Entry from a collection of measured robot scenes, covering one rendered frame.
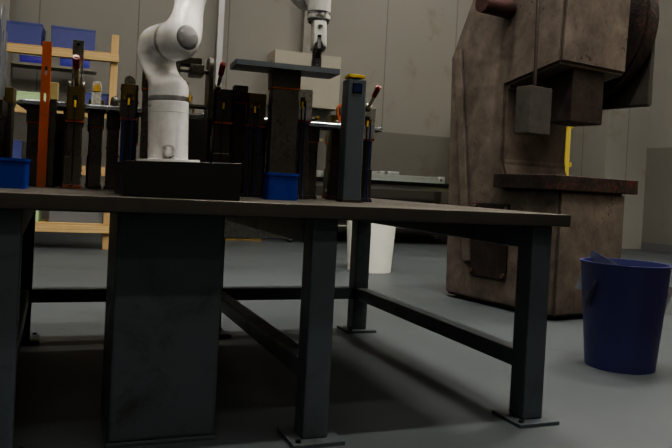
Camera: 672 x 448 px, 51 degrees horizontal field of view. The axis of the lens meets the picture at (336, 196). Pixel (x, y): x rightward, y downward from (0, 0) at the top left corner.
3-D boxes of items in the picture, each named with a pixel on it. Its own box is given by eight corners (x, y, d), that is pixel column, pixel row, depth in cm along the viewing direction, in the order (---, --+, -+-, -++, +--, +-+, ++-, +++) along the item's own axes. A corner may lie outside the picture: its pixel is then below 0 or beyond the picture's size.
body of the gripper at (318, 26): (331, 16, 251) (329, 48, 251) (326, 23, 261) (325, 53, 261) (310, 14, 249) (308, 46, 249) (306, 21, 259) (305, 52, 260)
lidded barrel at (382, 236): (403, 274, 631) (407, 205, 630) (352, 273, 617) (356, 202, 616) (384, 267, 677) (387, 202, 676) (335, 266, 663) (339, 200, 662)
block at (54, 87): (54, 187, 251) (59, 83, 250) (53, 187, 247) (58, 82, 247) (43, 186, 250) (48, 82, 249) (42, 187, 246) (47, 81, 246)
